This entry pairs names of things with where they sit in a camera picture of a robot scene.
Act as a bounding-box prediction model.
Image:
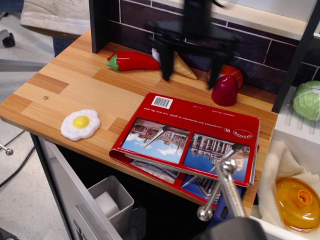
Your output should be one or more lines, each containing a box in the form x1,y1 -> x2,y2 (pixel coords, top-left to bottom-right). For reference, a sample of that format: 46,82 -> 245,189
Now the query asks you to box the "orange plastic pot lid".
276,177 -> 320,232

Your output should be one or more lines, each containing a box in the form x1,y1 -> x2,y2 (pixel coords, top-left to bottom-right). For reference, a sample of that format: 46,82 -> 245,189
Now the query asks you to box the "red toy chili pepper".
106,51 -> 161,72

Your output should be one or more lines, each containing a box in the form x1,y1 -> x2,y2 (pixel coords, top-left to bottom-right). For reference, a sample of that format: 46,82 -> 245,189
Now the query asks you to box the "white foam block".
94,191 -> 120,218

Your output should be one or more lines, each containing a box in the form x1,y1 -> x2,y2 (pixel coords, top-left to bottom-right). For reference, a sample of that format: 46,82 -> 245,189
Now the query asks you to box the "dark red plastic dome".
211,75 -> 239,107

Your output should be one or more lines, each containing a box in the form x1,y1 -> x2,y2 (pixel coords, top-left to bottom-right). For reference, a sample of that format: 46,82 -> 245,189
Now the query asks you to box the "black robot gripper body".
149,0 -> 242,57

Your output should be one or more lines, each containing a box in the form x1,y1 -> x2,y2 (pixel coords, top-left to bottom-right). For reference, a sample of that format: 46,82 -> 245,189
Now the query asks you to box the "grey cabinet door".
38,137 -> 121,240

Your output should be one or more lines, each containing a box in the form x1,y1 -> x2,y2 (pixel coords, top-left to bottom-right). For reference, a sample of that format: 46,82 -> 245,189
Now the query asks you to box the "green toy cabbage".
293,80 -> 320,121

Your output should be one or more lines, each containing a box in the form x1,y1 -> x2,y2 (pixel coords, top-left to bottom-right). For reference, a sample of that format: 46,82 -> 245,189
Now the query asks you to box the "toy fried egg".
60,109 -> 101,141

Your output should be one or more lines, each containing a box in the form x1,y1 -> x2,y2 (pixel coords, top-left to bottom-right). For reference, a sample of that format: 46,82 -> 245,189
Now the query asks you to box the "cream cloth in sink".
257,140 -> 320,229

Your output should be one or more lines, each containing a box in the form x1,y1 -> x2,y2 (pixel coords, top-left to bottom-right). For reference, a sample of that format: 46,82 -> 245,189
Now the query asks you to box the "chrome knob at left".
0,144 -> 14,156

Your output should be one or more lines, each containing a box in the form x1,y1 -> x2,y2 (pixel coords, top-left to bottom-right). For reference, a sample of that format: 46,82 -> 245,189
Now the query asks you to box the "toy salmon sushi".
209,65 -> 244,90

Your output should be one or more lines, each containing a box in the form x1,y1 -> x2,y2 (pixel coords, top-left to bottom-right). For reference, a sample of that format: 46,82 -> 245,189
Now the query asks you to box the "chrome faucet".
197,157 -> 247,222

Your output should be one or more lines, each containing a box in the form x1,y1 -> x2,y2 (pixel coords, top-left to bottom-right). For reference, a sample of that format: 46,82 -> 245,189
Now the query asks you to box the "office chair caster wheel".
0,29 -> 16,48

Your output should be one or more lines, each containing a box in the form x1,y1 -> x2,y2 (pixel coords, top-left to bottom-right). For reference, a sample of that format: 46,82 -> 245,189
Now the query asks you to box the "blue object under faucet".
207,189 -> 231,229

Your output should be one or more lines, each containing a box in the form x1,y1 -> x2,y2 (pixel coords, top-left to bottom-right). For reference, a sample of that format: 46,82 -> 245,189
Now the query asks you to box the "black shelf upright post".
271,0 -> 320,114

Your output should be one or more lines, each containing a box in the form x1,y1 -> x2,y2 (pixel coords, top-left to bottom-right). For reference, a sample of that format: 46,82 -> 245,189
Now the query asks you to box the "white sneaker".
20,0 -> 90,35

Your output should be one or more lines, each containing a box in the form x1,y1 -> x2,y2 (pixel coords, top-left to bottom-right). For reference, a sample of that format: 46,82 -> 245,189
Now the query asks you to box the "red spiral-bound photo book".
109,93 -> 260,202

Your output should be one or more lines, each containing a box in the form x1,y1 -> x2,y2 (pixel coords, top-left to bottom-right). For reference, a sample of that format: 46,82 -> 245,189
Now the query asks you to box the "black floor cable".
0,129 -> 36,188

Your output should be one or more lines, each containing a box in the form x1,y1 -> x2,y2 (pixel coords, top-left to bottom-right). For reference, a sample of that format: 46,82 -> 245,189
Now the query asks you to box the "grey plastic bin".
88,175 -> 134,236

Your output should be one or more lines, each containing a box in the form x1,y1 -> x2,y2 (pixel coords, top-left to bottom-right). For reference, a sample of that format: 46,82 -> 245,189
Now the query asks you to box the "white dish rack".
275,86 -> 320,144

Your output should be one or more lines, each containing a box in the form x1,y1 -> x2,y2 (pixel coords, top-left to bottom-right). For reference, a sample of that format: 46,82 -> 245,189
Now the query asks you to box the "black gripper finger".
208,51 -> 234,89
157,42 -> 175,82

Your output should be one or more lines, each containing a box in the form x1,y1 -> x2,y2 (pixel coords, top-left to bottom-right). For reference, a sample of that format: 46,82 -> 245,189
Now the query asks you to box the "toy ice cream cone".
151,48 -> 198,80

